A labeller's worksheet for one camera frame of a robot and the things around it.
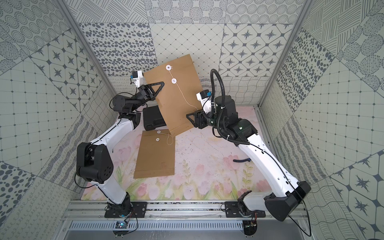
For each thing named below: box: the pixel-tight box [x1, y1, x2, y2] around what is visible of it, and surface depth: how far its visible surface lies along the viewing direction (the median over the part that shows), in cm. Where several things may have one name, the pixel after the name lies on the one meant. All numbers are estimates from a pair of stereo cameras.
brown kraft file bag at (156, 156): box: [133, 129, 176, 179], surface depth 95 cm
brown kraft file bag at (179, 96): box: [143, 54, 203, 137], surface depth 70 cm
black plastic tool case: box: [143, 105, 167, 131], surface depth 104 cm
